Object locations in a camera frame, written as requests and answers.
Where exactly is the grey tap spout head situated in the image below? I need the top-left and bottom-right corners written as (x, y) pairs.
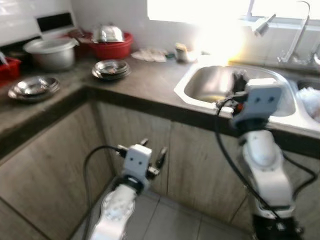
top-left (251, 13), bottom-right (277, 37)

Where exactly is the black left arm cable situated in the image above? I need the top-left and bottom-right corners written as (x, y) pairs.
top-left (81, 145), bottom-right (126, 240)

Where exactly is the long black right arm cable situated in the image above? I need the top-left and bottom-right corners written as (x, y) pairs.
top-left (214, 97), bottom-right (281, 221)

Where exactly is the stainless steel kitchen sink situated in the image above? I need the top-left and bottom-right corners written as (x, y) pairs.
top-left (174, 63), bottom-right (320, 133)

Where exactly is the upturned steel bowl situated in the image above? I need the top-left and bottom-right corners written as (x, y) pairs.
top-left (91, 24), bottom-right (126, 44)

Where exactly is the aluminium cooking pot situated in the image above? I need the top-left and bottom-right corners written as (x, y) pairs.
top-left (22, 37), bottom-right (80, 71)

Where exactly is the tall curved steel faucet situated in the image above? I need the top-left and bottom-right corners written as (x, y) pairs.
top-left (277, 0), bottom-right (315, 65)

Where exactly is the clear plastic bag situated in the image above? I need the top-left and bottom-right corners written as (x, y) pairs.
top-left (298, 87), bottom-right (320, 122)

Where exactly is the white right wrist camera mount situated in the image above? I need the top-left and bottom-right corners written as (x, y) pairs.
top-left (231, 78), bottom-right (283, 130)

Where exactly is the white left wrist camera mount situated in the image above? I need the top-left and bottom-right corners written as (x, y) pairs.
top-left (122, 145), bottom-right (153, 182)

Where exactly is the white countertop appliance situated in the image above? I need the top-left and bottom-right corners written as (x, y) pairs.
top-left (34, 11), bottom-right (77, 41)

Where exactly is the short black right arm cable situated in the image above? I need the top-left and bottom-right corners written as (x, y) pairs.
top-left (280, 150), bottom-right (319, 201)

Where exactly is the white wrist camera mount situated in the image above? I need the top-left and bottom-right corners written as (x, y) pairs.
top-left (122, 145), bottom-right (153, 182)
top-left (231, 78), bottom-right (283, 130)

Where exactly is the red plastic basin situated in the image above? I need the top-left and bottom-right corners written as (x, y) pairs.
top-left (80, 31), bottom-right (135, 61)

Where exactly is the crumpled white cloth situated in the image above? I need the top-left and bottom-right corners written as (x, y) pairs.
top-left (131, 47), bottom-right (169, 63)

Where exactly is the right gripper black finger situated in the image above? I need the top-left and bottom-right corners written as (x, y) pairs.
top-left (231, 70), bottom-right (249, 95)

